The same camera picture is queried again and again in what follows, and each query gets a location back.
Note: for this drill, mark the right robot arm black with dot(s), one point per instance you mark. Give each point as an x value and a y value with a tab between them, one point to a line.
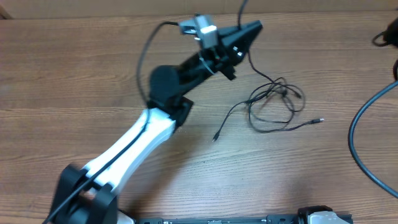
387	37

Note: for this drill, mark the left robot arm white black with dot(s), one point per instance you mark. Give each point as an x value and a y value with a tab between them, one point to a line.
90	194

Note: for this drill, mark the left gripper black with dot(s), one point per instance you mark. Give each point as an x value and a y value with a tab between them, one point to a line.
237	42

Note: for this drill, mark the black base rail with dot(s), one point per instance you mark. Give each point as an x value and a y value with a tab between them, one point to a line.
320	214

